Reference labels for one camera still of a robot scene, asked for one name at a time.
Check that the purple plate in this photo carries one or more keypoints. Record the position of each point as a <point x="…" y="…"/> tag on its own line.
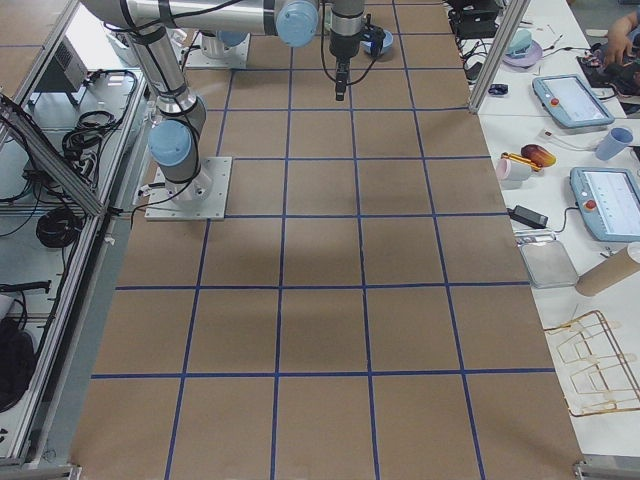
<point x="526" y="58"/>

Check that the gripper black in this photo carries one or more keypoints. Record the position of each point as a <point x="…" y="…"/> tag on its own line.
<point x="343" y="45"/>

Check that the aluminium frame post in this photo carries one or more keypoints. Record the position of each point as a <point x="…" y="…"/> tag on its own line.
<point x="513" y="14"/>

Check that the near teach pendant tablet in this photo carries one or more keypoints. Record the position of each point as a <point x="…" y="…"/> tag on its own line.
<point x="608" y="199"/>

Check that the gold wire rack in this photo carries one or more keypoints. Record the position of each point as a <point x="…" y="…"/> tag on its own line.
<point x="595" y="372"/>

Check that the teach pendant tablet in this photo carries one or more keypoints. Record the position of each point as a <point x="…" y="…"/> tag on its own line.
<point x="571" y="102"/>
<point x="608" y="199"/>

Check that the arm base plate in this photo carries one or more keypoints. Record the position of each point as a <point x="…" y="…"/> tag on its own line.
<point x="236" y="58"/>
<point x="205" y="198"/>

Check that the black power adapter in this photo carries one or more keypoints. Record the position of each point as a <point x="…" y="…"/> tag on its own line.
<point x="527" y="217"/>

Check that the grey lidded tray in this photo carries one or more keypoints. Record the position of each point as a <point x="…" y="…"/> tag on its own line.
<point x="546" y="259"/>

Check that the light blue plastic cup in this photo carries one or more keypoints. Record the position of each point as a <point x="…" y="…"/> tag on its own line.
<point x="615" y="141"/>

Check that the grey control box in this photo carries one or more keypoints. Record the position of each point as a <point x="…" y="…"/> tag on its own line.
<point x="65" y="73"/>

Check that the cardboard tube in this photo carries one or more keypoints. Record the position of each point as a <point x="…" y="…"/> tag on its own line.
<point x="611" y="271"/>

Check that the person hand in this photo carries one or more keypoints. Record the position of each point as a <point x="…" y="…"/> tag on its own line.
<point x="619" y="43"/>

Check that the far teach pendant tablet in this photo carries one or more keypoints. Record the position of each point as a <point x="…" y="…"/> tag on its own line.
<point x="571" y="102"/>

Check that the blue plastic bowl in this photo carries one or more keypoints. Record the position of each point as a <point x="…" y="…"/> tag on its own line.
<point x="385" y="47"/>

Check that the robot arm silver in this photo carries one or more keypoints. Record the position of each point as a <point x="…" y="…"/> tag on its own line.
<point x="145" y="24"/>
<point x="217" y="44"/>

